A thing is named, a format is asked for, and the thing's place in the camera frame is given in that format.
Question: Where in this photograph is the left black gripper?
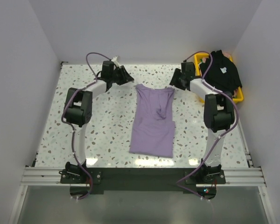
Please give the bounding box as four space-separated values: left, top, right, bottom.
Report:
111 66 134 86

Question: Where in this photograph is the purple t-shirt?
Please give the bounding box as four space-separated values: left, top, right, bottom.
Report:
129 84 175 158

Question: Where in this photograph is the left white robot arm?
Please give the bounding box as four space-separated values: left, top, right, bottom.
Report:
61 57 134 183

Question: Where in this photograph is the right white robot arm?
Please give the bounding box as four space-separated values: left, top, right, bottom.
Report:
169 61 235 183

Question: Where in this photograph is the yellow plastic bin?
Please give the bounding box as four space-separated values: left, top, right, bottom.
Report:
193 51 244 103

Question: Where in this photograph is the black t-shirt in bin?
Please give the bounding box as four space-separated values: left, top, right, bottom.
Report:
205 50 242 98

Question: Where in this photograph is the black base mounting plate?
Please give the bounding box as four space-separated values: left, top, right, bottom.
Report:
59 164 226 197

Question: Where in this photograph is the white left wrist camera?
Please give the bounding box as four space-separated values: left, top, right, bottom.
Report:
112 56 121 68

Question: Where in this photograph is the aluminium frame rail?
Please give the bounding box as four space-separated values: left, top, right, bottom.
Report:
20 167 266 187

